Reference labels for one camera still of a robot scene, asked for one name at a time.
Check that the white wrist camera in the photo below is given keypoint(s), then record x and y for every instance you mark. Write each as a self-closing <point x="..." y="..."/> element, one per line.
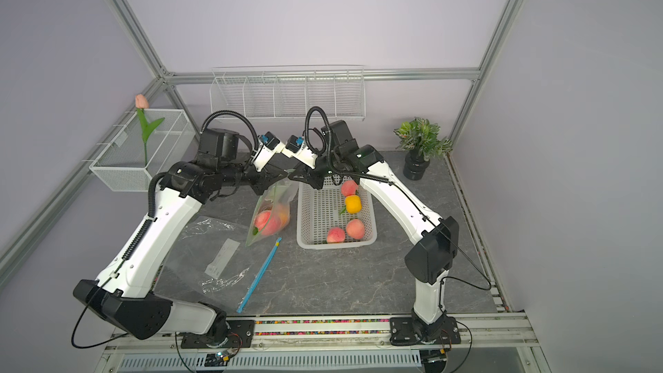
<point x="297" y="148"/>
<point x="269" y="145"/>

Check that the white wire wall shelf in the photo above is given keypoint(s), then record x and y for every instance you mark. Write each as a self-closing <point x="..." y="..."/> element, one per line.
<point x="288" y="92"/>

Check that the pink peach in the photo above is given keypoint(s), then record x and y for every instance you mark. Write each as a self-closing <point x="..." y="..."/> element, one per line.
<point x="355" y="229"/>
<point x="348" y="188"/>
<point x="266" y="223"/>
<point x="335" y="235"/>

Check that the black plant vase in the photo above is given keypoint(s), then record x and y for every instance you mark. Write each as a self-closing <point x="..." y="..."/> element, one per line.
<point x="415" y="165"/>

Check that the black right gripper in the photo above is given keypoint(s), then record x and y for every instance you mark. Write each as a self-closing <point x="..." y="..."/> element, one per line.
<point x="308" y="176"/>

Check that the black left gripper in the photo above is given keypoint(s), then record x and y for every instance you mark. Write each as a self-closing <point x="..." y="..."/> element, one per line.
<point x="268" y="176"/>

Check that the orange peach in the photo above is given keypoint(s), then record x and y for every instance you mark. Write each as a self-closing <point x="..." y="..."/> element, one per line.
<point x="283" y="212"/>

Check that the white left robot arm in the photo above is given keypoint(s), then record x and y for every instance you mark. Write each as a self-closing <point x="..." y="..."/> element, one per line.
<point x="122" y="293"/>

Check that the white wire side basket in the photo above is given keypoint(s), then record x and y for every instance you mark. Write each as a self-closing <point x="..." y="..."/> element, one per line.
<point x="120" y="164"/>

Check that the white plastic perforated basket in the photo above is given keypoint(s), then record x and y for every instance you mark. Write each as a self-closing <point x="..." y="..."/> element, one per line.
<point x="320" y="210"/>

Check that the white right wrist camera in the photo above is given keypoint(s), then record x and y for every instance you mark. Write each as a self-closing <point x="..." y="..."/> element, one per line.
<point x="297" y="148"/>

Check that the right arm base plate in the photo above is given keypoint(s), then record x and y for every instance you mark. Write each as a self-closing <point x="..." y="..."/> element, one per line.
<point x="411" y="330"/>

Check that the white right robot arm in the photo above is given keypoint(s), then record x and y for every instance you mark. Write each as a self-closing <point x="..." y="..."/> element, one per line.
<point x="434" y="239"/>

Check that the white vent grille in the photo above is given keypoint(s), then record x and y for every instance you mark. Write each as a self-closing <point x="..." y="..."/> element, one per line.
<point x="269" y="361"/>

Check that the yellow peach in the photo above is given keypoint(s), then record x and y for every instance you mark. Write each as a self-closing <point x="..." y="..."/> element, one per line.
<point x="353" y="204"/>

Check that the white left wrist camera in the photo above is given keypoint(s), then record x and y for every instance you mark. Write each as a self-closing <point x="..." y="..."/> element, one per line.
<point x="269" y="145"/>

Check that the clear bag with blue zipper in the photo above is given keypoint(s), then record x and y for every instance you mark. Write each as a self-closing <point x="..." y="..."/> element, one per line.
<point x="222" y="261"/>

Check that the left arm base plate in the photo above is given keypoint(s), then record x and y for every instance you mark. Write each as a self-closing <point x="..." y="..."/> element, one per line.
<point x="227" y="334"/>

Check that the green artificial plant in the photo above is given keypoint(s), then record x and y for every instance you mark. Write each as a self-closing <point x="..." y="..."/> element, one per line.
<point x="421" y="137"/>

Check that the pink artificial tulip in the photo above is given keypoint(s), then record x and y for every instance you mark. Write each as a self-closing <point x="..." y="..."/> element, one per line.
<point x="147" y="127"/>

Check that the green printed zip-top bag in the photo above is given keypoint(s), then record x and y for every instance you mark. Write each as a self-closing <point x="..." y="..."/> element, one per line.
<point x="273" y="211"/>

